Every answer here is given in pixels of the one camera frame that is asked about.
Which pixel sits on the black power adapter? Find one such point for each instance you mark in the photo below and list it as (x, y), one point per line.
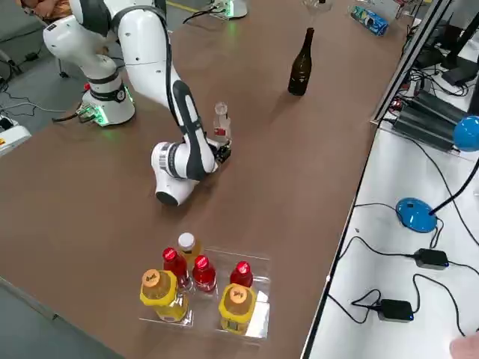
(394, 310)
(431, 259)

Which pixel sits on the person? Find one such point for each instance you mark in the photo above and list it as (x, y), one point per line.
(48, 9)

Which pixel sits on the dark glass wine bottle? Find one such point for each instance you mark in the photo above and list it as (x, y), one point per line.
(300, 71)

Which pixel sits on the clear acrylic bottle shelf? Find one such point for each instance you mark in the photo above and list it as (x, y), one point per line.
(224, 261)

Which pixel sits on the black power supply brick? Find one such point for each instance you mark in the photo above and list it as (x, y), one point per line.
(441, 106)
(423, 129)

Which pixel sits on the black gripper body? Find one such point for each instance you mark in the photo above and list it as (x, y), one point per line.
(224, 154)

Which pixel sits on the blue cookie box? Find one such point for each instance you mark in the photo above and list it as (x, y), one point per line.
(376, 23)

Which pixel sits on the red drink bottle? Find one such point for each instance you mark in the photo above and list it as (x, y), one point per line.
(203, 275)
(241, 275)
(173, 263)

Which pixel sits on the blue desk lamp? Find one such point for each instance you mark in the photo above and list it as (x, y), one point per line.
(415, 215)

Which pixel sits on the large yellow bottle orange cap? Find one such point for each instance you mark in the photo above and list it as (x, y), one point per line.
(236, 306)
(159, 291)

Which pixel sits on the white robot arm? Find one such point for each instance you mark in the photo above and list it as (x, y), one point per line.
(142, 56)
(237, 7)

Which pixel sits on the small clear drink bottle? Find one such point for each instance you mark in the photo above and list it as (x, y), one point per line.
(221, 119)

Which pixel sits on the teal snack box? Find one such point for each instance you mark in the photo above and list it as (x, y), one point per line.
(360, 12)

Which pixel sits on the aluminium frame post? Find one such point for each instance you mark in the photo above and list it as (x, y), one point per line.
(408, 63)

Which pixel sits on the yellow tea bottle white cap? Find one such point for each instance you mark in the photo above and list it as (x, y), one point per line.
(187, 243)

